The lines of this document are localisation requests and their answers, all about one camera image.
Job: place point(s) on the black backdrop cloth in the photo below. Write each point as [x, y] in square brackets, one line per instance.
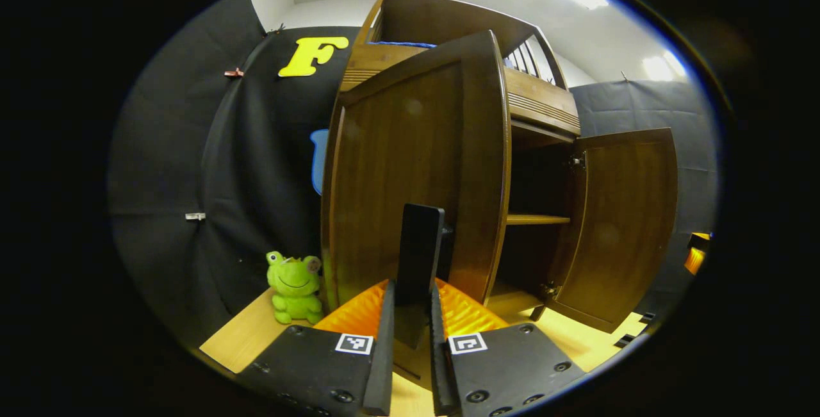
[192, 148]

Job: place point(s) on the wooden drawer with black knob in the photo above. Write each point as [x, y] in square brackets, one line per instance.
[538, 97]

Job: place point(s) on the wooden cabinet door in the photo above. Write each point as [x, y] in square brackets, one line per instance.
[628, 225]
[397, 148]

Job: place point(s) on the green frog plush toy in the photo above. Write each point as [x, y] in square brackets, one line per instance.
[295, 282]

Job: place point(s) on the wooden double-door shoe cabinet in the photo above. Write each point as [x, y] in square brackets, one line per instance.
[448, 16]

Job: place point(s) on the small ceiling light panel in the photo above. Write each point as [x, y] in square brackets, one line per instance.
[663, 66]

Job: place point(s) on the blue towel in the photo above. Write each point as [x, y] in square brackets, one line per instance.
[403, 44]

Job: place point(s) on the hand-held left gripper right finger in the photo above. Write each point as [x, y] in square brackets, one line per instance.
[439, 366]

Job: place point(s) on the dark grey backdrop cloth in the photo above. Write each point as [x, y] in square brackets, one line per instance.
[640, 106]

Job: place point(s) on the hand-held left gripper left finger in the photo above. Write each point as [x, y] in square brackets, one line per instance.
[383, 353]

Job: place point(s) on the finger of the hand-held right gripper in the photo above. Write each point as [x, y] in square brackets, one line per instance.
[695, 260]

